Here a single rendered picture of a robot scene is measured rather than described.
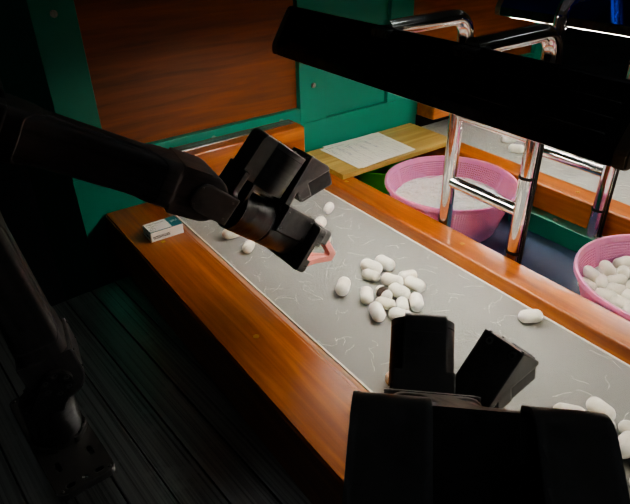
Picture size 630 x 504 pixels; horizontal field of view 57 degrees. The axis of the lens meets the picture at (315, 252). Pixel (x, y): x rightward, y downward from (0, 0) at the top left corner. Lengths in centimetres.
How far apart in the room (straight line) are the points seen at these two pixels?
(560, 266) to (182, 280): 68
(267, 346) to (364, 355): 13
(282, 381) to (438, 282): 34
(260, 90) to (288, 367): 67
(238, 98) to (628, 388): 85
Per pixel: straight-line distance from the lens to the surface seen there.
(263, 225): 72
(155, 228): 103
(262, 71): 123
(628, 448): 73
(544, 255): 119
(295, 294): 90
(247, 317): 82
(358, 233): 106
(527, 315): 87
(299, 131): 123
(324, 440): 66
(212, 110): 120
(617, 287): 101
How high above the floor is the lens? 127
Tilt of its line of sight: 32 degrees down
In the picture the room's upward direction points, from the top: 1 degrees counter-clockwise
